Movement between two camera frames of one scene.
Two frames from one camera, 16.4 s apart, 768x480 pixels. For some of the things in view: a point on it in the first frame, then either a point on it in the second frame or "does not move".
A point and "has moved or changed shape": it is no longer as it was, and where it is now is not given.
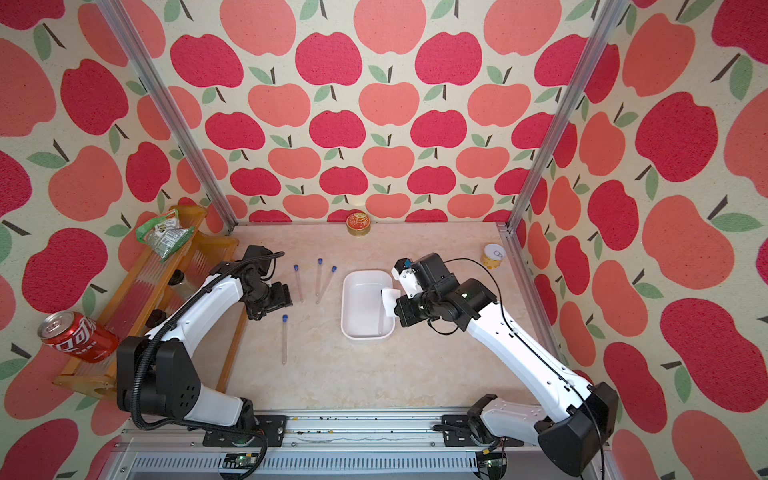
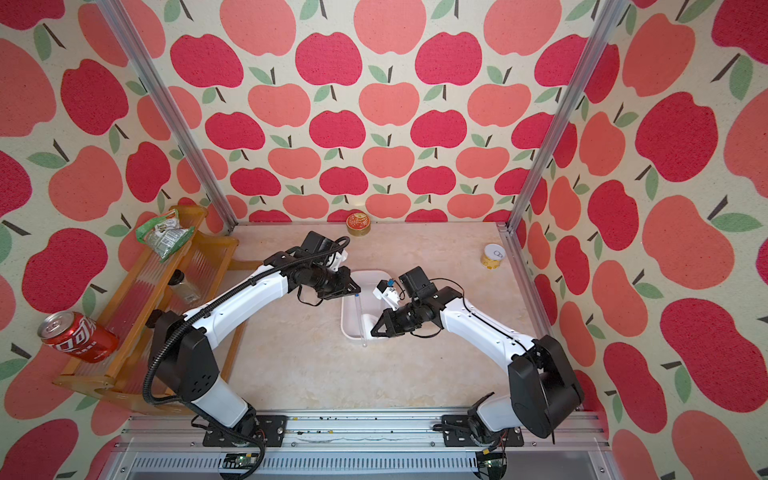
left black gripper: [283, 298] → [344, 285]
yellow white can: [492, 255] does not move
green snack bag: [163, 235] does not move
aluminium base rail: [324, 448] does not move
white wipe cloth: [390, 297] has moved or changed shape
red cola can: [76, 334] does not move
